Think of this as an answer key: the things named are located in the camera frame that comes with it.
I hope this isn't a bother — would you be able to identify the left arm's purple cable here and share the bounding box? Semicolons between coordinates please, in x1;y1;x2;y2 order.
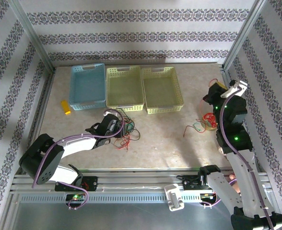
32;109;126;211

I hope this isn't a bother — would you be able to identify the blue plastic basket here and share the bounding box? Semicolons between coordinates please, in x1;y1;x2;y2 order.
69;62;107;112

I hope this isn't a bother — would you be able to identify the thin red cable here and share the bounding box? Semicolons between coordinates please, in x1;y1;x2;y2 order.
112;119;141;151
183;79;218;138

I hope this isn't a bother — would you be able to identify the small yellow block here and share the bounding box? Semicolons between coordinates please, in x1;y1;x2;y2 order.
60;100;72;115

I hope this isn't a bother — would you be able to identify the red patterned round roll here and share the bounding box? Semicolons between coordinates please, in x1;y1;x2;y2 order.
202;113;218;132

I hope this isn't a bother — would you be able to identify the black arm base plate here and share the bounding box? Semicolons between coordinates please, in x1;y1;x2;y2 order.
176;174;218;192
54;176;99;192

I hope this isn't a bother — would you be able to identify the yellow plastic basket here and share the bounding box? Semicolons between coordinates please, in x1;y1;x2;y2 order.
106;66;145;113
141;66;184;115

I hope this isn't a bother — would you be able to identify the arm's purple cable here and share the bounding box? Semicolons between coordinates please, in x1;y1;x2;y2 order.
32;109;126;211
201;87;276;230

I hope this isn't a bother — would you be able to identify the slotted grey cable duct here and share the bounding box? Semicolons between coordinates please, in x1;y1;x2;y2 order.
17;193;230;204

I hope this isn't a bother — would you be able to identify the aluminium frame post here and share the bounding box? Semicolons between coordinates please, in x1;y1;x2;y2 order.
8;0;57;74
221;0;269;71

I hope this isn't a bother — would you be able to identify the right arm's purple cable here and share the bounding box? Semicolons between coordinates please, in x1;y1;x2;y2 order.
201;87;276;230

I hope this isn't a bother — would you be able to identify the aluminium frame cross rail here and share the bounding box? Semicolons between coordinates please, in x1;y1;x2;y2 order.
10;167;275;193

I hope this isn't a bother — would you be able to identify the white plastic camera clamp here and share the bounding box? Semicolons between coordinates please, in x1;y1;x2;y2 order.
164;184;185;212

